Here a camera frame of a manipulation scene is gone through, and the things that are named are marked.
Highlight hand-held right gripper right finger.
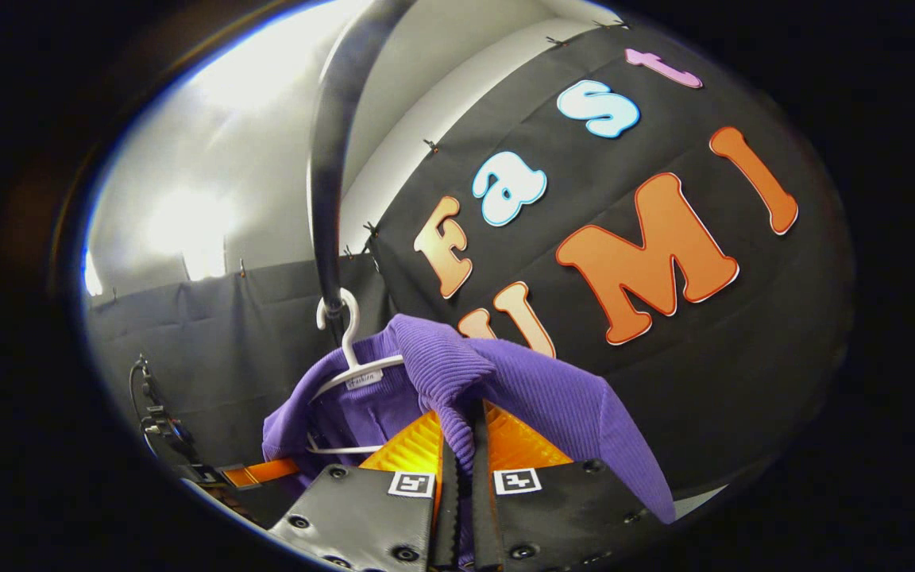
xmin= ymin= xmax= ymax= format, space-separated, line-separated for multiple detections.
xmin=469 ymin=400 xmax=653 ymax=572

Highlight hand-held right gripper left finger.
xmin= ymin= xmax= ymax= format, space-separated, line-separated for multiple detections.
xmin=267 ymin=409 xmax=458 ymax=572

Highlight purple corduroy jacket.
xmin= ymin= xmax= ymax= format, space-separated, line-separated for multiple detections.
xmin=261 ymin=314 xmax=677 ymax=569

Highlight white plastic clothes hanger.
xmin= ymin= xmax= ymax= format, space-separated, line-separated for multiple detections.
xmin=305 ymin=288 xmax=407 ymax=455

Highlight plain dark side cloth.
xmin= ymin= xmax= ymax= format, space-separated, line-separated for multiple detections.
xmin=84 ymin=254 xmax=395 ymax=470

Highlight black backdrop cloth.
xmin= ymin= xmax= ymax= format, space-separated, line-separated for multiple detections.
xmin=338 ymin=20 xmax=855 ymax=497

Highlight black metal clothes rail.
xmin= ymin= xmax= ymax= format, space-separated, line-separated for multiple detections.
xmin=307 ymin=0 xmax=419 ymax=346

